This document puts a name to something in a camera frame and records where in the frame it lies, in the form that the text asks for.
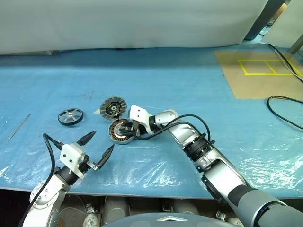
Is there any yellow tape rectangle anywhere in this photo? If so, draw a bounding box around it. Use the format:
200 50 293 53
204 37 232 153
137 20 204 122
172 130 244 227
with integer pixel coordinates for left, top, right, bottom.
238 59 303 76

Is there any grey metal leg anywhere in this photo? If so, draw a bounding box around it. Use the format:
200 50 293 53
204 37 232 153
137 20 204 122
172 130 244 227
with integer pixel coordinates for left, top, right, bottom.
287 35 303 55

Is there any blue plastic table sheet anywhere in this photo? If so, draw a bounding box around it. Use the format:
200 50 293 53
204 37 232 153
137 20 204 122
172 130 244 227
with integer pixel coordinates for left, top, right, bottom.
0 44 303 199

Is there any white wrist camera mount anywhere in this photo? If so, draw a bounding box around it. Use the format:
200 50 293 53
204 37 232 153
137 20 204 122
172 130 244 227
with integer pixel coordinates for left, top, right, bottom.
59 142 86 178
127 105 152 136

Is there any pale rounded cylinder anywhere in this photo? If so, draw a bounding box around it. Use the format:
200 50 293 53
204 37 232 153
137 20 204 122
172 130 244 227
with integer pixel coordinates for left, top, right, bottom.
172 200 198 215
104 197 130 224

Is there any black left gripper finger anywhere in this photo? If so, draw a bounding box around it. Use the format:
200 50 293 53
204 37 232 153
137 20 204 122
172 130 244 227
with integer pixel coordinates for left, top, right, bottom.
77 131 97 147
98 144 116 169

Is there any thin metal strip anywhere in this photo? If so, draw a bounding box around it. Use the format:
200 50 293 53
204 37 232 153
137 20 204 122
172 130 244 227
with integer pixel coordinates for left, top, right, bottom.
7 113 32 142

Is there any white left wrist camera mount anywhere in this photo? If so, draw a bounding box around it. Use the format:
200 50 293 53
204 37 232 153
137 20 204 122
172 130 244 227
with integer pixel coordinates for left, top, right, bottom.
59 142 86 178

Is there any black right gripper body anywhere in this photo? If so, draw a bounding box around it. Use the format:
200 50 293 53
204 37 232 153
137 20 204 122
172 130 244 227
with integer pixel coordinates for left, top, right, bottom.
131 120 147 138

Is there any white backdrop curtain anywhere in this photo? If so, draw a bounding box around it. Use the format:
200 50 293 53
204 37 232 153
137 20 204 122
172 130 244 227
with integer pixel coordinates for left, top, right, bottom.
0 0 270 56

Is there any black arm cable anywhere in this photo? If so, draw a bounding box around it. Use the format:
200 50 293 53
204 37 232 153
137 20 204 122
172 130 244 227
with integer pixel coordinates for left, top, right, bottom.
22 133 64 227
136 114 211 144

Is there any thin black cable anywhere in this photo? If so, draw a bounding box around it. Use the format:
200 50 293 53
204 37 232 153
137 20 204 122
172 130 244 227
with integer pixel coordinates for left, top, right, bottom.
268 44 303 83

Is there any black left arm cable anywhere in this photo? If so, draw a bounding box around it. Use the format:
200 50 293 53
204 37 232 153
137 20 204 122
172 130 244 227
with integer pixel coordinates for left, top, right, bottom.
22 133 64 227

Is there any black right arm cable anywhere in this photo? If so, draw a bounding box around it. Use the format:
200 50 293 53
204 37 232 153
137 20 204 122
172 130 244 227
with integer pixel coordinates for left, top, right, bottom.
136 114 211 144

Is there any grey robot torso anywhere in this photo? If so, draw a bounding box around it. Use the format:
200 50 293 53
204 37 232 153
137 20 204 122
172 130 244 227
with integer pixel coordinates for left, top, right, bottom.
101 211 244 227

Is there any round motor rotor disc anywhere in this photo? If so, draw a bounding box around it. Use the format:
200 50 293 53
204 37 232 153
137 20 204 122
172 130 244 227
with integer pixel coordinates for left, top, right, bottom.
99 96 128 122

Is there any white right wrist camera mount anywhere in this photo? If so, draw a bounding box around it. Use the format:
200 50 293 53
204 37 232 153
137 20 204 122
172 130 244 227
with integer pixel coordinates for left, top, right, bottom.
127 105 152 136

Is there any spoked silver black rotor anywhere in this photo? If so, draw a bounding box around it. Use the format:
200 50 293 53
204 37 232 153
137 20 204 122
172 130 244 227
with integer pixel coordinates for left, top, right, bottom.
57 108 85 126

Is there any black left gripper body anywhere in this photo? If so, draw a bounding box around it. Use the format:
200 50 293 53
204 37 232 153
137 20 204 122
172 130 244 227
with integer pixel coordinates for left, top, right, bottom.
79 155 100 175

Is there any black looped cable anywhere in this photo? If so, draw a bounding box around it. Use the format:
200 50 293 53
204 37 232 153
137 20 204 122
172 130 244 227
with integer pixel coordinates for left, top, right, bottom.
267 95 303 132

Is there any brown cardboard sheet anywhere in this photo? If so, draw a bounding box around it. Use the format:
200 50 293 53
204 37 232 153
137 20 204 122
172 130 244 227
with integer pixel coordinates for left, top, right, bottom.
214 50 303 100

